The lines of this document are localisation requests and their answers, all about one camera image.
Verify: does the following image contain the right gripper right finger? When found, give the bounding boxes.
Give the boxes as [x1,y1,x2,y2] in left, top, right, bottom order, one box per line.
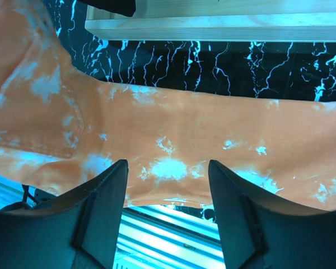
[208,160,336,268]

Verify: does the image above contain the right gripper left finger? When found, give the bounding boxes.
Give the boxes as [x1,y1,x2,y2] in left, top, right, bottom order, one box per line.
[0,160,128,268]

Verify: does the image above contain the orange tie-dye trousers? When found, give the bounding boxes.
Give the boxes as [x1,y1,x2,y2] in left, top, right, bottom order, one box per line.
[0,1,336,210]

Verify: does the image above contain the black marble pattern mat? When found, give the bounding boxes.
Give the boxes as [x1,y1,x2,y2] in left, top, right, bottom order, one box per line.
[45,1,336,101]

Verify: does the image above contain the wooden clothes rack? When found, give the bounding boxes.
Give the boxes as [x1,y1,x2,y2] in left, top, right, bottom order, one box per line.
[85,1,336,42]

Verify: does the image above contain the aluminium frame rail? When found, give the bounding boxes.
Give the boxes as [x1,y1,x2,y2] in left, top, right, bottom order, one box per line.
[0,177,225,268]

